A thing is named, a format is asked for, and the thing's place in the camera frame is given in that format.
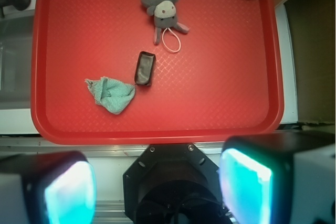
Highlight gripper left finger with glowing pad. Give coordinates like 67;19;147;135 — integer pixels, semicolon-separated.
1;151;97;223

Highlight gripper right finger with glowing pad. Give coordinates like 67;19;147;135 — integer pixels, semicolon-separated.
218;131;335;223

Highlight black rectangular box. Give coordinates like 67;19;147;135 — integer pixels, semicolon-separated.
134;51;156;86

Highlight teal knitted cloth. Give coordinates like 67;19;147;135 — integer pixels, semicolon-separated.
85;77;136;115

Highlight red plastic tray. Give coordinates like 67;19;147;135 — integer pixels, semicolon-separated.
31;0;284;145

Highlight grey plush bunny toy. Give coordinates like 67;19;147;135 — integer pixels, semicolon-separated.
141;0;190;54

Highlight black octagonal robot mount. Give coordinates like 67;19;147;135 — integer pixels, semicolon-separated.
123;143;231;223

